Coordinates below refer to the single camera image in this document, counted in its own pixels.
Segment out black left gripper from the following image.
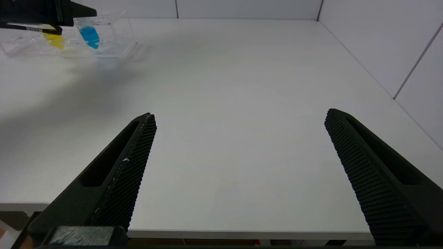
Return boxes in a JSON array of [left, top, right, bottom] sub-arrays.
[[0, 0, 98, 36]]

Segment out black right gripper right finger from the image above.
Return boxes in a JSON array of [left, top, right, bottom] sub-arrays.
[[324, 108, 443, 247]]

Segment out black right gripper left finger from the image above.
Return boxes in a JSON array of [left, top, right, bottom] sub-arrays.
[[27, 112, 157, 240]]

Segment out blue pigment test tube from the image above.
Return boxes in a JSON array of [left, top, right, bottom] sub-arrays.
[[73, 17, 100, 50]]

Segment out yellow pigment test tube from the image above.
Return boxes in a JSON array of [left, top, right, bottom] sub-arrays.
[[41, 24, 65, 50]]

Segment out clear acrylic test tube rack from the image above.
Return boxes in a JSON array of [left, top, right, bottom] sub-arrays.
[[0, 10, 138, 59]]

